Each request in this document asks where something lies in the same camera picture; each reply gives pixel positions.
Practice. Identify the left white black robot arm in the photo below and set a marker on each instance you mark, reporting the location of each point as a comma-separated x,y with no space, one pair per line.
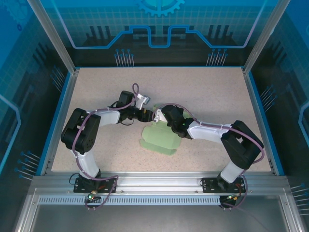
82,135

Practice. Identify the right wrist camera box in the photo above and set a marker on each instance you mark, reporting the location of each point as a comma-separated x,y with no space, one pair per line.
159,115

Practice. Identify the blue printed side wall panel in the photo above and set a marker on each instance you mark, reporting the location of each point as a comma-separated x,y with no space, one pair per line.
19,96
289,96

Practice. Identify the aluminium frame post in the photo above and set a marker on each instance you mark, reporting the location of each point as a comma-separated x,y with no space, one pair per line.
263,41
55,41

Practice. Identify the pale green paper box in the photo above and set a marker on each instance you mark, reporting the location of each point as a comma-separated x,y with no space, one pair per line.
159,137

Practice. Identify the aluminium mounting rail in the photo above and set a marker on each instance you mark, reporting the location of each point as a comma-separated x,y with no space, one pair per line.
157,183

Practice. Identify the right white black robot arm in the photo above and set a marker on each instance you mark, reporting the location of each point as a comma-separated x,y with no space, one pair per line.
207,131

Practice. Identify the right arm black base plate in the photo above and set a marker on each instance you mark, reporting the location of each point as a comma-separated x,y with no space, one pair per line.
207,184

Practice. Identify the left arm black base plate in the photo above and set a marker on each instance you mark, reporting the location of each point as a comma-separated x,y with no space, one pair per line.
108,183

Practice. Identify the blue printed back wall panel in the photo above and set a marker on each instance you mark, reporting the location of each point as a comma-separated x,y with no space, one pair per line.
157,24

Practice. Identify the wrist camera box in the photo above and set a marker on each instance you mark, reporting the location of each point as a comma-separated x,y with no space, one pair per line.
142,99
159,115

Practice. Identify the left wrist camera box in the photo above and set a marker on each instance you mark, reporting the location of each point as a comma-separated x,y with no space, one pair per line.
142,99

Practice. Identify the aluminium side rail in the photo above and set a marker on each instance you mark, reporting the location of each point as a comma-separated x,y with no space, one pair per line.
259,120
59,120

